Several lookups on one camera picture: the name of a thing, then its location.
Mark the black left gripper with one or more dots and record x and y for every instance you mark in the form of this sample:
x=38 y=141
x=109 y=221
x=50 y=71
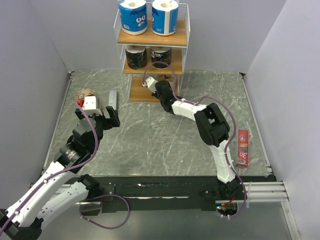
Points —
x=109 y=122

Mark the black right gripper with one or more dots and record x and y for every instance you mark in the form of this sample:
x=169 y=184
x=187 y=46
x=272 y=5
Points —
x=155 y=94

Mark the brown paper roll with label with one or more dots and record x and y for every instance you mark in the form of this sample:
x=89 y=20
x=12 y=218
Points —
x=164 y=77

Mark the black-wrapped paper roll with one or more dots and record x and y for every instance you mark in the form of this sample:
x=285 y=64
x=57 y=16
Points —
x=161 y=56
x=136 y=56

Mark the brown paper roll with drawing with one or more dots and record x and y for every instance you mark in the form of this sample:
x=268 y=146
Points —
x=80 y=96

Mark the blue-wrapped paper towel roll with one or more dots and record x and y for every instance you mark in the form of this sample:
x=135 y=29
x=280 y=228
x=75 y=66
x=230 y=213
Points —
x=164 y=16

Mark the blue cartoon paper towel roll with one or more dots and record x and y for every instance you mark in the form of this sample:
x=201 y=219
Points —
x=133 y=16

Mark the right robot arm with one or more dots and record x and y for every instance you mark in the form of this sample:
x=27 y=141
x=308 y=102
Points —
x=213 y=129

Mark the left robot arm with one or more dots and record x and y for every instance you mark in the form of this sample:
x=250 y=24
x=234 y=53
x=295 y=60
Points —
x=26 y=219

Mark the silver Protefix box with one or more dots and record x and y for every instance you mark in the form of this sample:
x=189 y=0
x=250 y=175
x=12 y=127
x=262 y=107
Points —
x=113 y=99

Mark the red and silver box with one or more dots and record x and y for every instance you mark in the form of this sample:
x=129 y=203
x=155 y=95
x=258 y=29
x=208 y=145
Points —
x=243 y=148

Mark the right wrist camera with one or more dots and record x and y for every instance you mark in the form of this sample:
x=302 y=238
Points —
x=150 y=84

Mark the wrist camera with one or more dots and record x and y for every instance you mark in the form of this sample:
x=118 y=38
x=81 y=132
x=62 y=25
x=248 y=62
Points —
x=90 y=105
x=150 y=84

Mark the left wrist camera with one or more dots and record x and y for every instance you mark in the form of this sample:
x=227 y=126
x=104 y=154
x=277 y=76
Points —
x=90 y=105

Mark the wire shelf with wooden boards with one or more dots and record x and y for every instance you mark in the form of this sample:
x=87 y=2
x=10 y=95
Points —
x=153 y=42

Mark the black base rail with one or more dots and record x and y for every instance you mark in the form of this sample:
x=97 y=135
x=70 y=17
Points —
x=147 y=193

